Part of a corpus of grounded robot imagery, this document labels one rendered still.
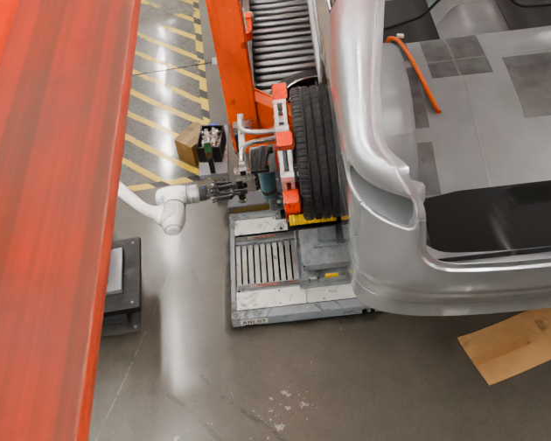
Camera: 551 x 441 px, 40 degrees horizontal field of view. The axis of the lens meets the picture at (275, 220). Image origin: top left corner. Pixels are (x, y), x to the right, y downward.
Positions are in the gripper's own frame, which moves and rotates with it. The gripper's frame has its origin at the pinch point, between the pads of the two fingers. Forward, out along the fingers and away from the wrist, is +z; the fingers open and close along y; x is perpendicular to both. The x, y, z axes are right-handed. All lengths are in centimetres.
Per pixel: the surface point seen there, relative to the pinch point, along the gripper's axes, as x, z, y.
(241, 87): 16, 4, -60
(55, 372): 217, 12, 238
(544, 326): -81, 146, 44
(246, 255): -77, -7, -23
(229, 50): 39, 1, -60
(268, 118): -9, 16, -62
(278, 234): -75, 13, -35
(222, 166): -38, -14, -59
